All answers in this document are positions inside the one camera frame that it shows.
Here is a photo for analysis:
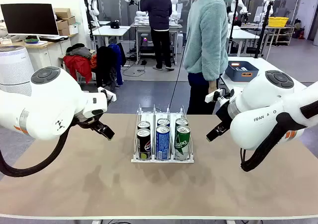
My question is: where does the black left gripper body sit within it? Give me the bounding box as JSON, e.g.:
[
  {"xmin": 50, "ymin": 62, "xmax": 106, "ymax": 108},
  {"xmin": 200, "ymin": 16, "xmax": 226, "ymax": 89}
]
[{"xmin": 83, "ymin": 114, "xmax": 107, "ymax": 135}]

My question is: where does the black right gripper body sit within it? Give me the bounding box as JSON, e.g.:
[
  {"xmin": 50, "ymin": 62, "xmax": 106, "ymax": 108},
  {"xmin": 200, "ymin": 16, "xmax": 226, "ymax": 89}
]
[{"xmin": 215, "ymin": 102, "xmax": 236, "ymax": 130}]

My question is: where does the blue basket with orange handles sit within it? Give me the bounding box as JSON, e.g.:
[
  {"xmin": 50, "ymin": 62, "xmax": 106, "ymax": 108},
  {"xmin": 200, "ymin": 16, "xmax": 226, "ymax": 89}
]
[{"xmin": 225, "ymin": 61, "xmax": 260, "ymax": 82}]

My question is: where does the teal sleeved right forearm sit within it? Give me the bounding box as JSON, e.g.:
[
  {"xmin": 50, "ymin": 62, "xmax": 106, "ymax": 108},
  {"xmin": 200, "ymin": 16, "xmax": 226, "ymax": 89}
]
[{"xmin": 201, "ymin": 47, "xmax": 222, "ymax": 83}]

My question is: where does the clear plastic can dispenser rack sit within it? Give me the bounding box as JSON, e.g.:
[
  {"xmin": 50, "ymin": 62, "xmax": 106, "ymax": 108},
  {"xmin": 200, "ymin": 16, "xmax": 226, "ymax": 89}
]
[{"xmin": 131, "ymin": 104, "xmax": 194, "ymax": 164}]

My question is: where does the black Pepsi can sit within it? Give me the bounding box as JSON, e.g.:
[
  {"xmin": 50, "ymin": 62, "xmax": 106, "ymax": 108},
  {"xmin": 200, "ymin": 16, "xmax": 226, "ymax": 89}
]
[
  {"xmin": 136, "ymin": 128, "xmax": 152, "ymax": 159},
  {"xmin": 137, "ymin": 121, "xmax": 151, "ymax": 132}
]

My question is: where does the thin black pole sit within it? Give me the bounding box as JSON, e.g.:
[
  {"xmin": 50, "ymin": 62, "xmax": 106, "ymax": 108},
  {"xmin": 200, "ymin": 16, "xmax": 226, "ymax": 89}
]
[{"xmin": 169, "ymin": 26, "xmax": 191, "ymax": 108}]

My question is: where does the black jacket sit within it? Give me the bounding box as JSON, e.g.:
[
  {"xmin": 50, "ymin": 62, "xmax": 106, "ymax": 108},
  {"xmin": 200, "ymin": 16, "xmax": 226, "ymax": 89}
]
[{"xmin": 95, "ymin": 46, "xmax": 117, "ymax": 90}]

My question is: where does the red jacket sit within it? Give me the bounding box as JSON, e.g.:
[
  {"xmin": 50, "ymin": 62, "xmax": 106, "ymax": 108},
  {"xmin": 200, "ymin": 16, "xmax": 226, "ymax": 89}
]
[{"xmin": 63, "ymin": 55, "xmax": 92, "ymax": 84}]

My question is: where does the blue garment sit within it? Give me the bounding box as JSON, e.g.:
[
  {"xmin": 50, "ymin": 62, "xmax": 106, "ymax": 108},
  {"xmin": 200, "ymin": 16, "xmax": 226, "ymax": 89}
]
[{"xmin": 109, "ymin": 43, "xmax": 127, "ymax": 87}]

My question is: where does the gray coat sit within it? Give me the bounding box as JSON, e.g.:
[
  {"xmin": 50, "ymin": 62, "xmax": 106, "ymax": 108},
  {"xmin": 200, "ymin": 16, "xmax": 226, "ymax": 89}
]
[{"xmin": 66, "ymin": 43, "xmax": 92, "ymax": 60}]

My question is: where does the white background table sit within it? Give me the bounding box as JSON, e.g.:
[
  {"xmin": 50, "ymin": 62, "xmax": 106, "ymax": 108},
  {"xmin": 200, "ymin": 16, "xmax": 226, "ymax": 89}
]
[
  {"xmin": 92, "ymin": 25, "xmax": 132, "ymax": 61},
  {"xmin": 227, "ymin": 29, "xmax": 260, "ymax": 57}
]

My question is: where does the white desk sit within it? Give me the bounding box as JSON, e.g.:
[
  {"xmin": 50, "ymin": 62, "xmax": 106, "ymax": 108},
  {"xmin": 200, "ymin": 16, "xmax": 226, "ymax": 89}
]
[{"xmin": 0, "ymin": 34, "xmax": 78, "ymax": 72}]

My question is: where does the person in teal fleece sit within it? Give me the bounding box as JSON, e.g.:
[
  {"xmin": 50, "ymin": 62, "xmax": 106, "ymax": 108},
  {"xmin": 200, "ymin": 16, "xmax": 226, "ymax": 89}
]
[{"xmin": 182, "ymin": 0, "xmax": 236, "ymax": 115}]

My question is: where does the black tripod stand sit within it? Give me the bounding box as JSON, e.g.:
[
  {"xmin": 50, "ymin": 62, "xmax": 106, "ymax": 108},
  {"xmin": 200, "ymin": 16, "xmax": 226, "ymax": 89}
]
[
  {"xmin": 253, "ymin": 0, "xmax": 274, "ymax": 59},
  {"xmin": 227, "ymin": 0, "xmax": 240, "ymax": 55}
]

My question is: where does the white air purifier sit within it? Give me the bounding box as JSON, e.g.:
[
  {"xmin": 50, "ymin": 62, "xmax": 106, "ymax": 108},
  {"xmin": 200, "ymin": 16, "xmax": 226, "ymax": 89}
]
[{"xmin": 0, "ymin": 45, "xmax": 35, "ymax": 97}]

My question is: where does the wooden shelf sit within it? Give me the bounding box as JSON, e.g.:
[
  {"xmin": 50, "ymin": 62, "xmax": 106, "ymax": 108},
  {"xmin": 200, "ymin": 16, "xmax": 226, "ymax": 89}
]
[{"xmin": 263, "ymin": 25, "xmax": 296, "ymax": 46}]

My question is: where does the yellow plastic bin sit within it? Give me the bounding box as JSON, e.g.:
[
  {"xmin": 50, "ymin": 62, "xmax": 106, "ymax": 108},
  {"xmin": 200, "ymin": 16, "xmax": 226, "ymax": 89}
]
[{"xmin": 268, "ymin": 16, "xmax": 290, "ymax": 27}]

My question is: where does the gray workstation table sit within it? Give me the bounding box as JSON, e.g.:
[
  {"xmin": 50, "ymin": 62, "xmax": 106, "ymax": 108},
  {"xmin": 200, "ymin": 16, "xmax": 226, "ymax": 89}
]
[{"xmin": 131, "ymin": 22, "xmax": 183, "ymax": 66}]

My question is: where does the black computer monitor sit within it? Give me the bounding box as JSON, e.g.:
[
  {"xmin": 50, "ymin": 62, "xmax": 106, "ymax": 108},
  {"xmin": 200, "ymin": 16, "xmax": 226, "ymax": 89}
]
[{"xmin": 0, "ymin": 3, "xmax": 60, "ymax": 37}]

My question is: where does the person in dark hoodie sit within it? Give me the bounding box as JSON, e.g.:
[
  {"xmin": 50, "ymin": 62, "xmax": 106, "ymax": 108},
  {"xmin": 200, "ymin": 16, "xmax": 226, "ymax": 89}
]
[{"xmin": 140, "ymin": 0, "xmax": 173, "ymax": 72}]

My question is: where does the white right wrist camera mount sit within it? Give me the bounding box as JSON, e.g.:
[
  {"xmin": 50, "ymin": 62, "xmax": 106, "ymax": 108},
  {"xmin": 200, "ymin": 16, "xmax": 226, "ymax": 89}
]
[{"xmin": 205, "ymin": 89, "xmax": 236, "ymax": 104}]

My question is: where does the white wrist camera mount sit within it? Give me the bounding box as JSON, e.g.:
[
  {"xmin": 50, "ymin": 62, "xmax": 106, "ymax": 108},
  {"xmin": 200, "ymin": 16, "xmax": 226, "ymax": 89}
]
[
  {"xmin": 205, "ymin": 89, "xmax": 236, "ymax": 104},
  {"xmin": 97, "ymin": 86, "xmax": 117, "ymax": 102}
]

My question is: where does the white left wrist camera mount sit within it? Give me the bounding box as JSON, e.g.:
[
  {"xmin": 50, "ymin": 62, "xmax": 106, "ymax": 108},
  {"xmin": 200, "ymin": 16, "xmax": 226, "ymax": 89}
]
[{"xmin": 97, "ymin": 86, "xmax": 117, "ymax": 102}]

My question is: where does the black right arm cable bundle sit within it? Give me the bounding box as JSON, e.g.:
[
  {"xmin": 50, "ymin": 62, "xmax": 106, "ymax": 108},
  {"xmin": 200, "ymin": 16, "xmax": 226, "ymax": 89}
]
[{"xmin": 239, "ymin": 98, "xmax": 318, "ymax": 172}]

